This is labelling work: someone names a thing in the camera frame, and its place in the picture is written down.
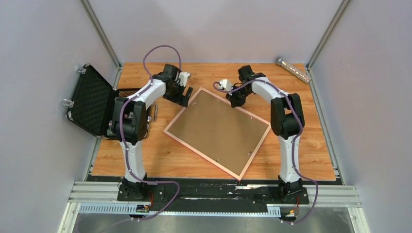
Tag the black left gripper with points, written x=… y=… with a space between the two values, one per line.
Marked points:
x=180 y=99

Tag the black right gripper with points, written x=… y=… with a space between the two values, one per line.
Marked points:
x=235 y=102

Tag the wooden picture frame pink inlay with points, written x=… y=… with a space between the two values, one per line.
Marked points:
x=170 y=133

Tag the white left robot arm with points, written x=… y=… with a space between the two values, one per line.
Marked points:
x=131 y=116

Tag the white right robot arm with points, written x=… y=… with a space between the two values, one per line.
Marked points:
x=286 y=119

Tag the glittery silver tube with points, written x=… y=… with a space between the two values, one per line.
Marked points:
x=293 y=70

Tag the black poker chip case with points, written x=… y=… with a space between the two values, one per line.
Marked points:
x=92 y=104

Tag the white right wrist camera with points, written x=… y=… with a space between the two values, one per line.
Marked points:
x=225 y=86

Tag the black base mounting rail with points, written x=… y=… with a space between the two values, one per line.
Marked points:
x=209 y=195

